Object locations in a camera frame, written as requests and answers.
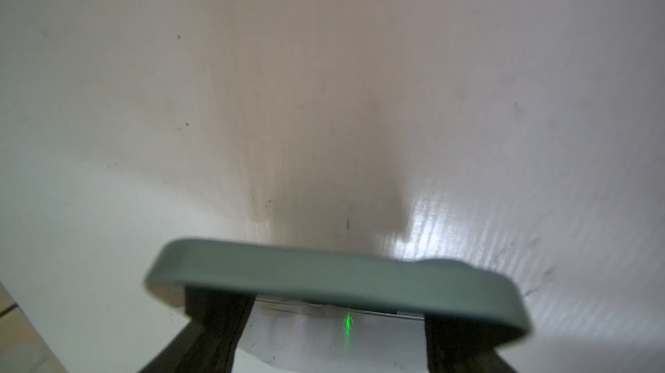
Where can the black phone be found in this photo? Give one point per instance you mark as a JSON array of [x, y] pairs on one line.
[[330, 312]]

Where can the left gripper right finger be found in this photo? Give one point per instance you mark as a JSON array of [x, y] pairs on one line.
[[466, 345]]

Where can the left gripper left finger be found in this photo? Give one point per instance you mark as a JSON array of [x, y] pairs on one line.
[[209, 342]]

